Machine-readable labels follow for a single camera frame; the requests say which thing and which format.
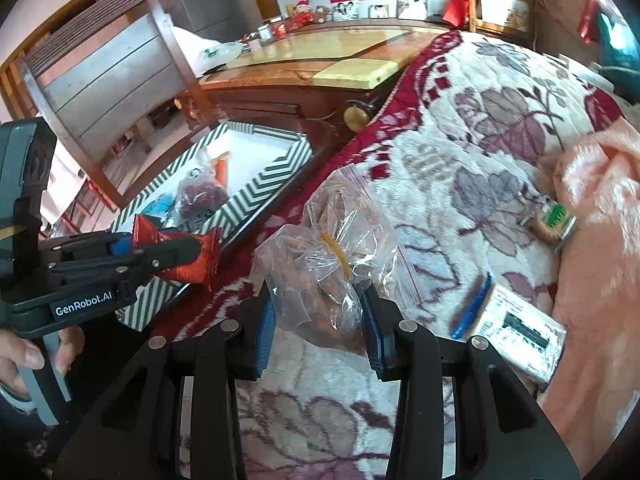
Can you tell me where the clear bag of dates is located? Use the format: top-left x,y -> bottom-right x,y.
172,147 -> 231,221

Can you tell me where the red foil bag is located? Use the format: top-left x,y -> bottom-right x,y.
444,0 -> 471,28
580,0 -> 601,43

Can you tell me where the grey refrigerator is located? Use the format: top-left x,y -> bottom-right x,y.
167,0 -> 266,46

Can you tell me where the teal bag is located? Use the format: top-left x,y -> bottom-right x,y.
597,10 -> 640,81

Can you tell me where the beige floral quilt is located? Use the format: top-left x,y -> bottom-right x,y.
527,0 -> 596,56

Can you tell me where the red shiny snack packet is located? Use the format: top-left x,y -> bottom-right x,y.
131,214 -> 222,292

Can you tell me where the orange cracker packet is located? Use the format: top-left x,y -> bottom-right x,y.
210,151 -> 232,196

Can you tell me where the wooden table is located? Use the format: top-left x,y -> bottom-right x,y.
185,20 -> 451,133

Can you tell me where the red white floral blanket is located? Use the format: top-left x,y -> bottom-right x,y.
150,30 -> 626,480

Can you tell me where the white plastic bag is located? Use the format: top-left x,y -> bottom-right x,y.
192,40 -> 246,76

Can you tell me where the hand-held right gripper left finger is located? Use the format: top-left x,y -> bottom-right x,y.
52,290 -> 276,480

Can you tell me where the large photo frame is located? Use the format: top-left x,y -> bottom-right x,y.
396,0 -> 429,21

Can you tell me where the person's left hand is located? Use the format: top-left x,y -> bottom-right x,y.
0,326 -> 86,403

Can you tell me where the green white striped box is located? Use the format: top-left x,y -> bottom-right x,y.
110,121 -> 315,332

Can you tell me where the pink blanket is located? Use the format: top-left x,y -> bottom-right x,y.
537,122 -> 640,441

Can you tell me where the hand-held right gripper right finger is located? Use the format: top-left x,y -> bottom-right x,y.
360,285 -> 581,480

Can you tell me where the small green white packet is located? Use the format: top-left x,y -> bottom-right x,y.
520,195 -> 578,253

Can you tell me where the red plush toy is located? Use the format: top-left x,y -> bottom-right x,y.
290,0 -> 316,31

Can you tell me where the wooden chair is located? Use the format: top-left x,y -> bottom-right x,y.
15,0 -> 221,211

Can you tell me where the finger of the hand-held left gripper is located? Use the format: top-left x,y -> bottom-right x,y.
37,232 -> 135,261
50,234 -> 202,281

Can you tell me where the clear bag of nuts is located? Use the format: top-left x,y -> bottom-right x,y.
250,162 -> 421,361

